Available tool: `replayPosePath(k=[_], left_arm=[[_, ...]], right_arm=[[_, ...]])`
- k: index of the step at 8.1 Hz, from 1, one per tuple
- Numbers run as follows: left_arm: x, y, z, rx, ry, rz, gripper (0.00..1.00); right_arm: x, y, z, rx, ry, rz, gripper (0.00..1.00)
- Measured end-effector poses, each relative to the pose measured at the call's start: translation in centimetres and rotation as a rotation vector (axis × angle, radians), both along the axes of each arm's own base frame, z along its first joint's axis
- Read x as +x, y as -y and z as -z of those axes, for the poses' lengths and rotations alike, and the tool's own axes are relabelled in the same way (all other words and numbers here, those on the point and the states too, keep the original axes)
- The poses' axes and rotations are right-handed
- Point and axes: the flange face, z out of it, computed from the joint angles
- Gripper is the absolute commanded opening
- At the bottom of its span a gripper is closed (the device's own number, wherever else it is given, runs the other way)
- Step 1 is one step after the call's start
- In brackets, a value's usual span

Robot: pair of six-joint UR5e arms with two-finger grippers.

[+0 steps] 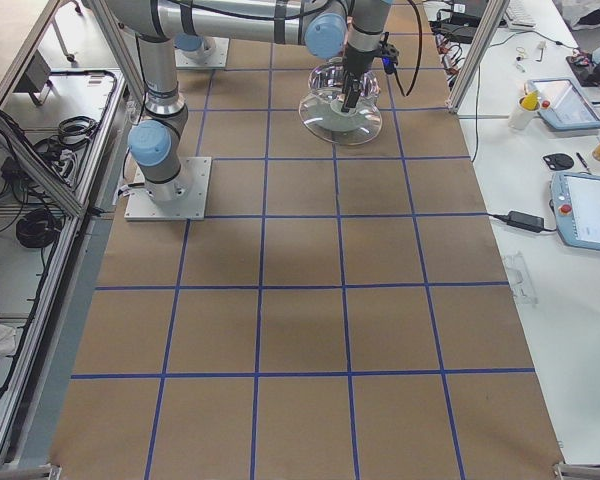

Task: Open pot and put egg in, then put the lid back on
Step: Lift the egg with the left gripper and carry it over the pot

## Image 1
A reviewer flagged black gripper holding lid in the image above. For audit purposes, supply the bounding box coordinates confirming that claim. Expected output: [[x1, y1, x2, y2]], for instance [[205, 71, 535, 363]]
[[341, 29, 399, 111]]

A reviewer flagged glass pot lid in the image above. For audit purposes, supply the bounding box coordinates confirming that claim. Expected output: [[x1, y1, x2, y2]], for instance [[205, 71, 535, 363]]
[[298, 55, 384, 147]]

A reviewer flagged pale green cooking pot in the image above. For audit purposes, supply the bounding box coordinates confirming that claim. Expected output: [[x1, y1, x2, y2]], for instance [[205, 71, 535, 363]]
[[307, 64, 381, 134]]

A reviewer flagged white cup with banana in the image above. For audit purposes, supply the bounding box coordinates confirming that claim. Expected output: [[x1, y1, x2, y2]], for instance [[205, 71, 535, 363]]
[[508, 90, 540, 131]]

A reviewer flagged upper blue teach pendant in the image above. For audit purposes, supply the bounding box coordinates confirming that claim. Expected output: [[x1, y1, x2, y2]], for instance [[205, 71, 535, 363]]
[[525, 77, 600, 132]]

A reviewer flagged blue teach pendant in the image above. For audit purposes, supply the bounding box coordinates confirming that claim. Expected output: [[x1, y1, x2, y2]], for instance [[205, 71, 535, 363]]
[[549, 171, 600, 251], [525, 77, 600, 132]]

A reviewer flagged black round case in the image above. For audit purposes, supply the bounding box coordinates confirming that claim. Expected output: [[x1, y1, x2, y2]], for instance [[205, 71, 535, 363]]
[[542, 153, 574, 171]]

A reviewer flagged brown paper table mat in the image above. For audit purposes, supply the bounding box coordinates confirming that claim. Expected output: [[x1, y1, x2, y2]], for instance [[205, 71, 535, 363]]
[[50, 3, 561, 479]]

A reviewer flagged black power adapter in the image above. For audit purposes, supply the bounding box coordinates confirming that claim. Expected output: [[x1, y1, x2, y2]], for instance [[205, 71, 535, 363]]
[[506, 210, 545, 233]]

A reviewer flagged black pen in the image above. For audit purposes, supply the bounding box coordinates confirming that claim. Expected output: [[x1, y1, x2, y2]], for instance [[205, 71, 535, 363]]
[[576, 152, 592, 175]]

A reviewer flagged clear plastic holder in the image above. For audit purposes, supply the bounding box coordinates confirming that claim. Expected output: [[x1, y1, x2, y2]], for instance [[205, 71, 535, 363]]
[[501, 252, 538, 305]]

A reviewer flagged lower blue teach pendant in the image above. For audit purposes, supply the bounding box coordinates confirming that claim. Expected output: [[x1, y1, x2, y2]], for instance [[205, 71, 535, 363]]
[[549, 171, 600, 251]]

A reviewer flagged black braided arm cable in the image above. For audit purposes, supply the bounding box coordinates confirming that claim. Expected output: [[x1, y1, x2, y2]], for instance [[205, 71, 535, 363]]
[[394, 0, 426, 97]]

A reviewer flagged aluminium frame post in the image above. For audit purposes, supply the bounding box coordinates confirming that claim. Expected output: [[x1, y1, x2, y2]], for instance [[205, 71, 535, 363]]
[[447, 0, 509, 113]]

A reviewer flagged black coiled cable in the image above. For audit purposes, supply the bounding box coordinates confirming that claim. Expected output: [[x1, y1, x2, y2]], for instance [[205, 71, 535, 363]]
[[15, 208, 57, 249]]

